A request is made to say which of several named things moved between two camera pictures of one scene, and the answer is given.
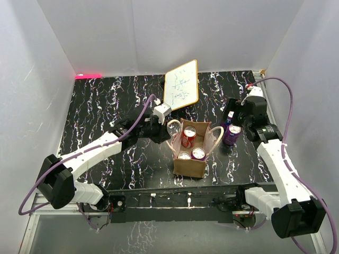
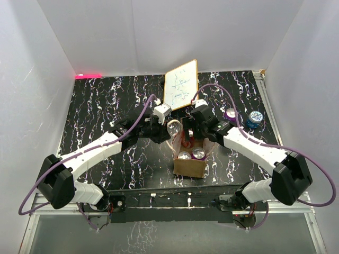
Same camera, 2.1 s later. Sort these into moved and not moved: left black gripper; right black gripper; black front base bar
Moved: right black gripper
Not moved: left black gripper; black front base bar
